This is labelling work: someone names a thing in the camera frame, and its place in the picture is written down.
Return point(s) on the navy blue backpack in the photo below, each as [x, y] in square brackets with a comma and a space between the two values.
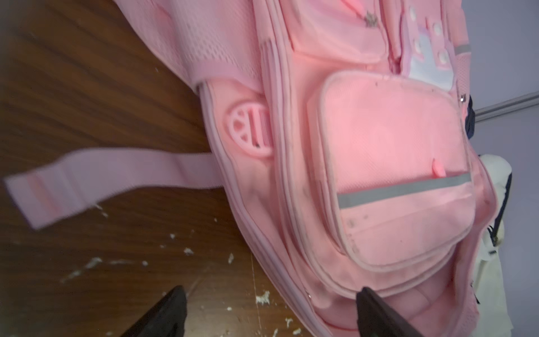
[470, 119]

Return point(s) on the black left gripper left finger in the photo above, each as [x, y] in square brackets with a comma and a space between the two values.
[165, 319]

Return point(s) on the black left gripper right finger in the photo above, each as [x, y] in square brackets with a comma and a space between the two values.
[377, 319]

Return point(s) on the pink backpack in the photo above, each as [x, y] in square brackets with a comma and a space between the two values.
[337, 129]

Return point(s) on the cream canvas backpack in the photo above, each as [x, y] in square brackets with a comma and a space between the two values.
[488, 284]

